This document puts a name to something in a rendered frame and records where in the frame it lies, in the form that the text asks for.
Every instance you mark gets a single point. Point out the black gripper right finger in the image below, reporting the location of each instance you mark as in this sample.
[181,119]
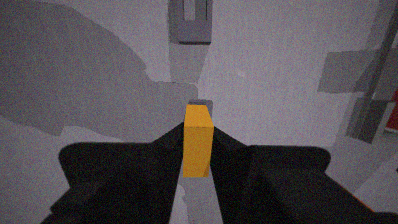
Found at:
[234,168]

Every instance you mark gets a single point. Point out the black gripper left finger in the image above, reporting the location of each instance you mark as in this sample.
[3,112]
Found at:
[157,163]

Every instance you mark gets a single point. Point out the orange-yellow rectangular block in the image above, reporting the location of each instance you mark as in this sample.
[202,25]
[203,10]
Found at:
[198,137]

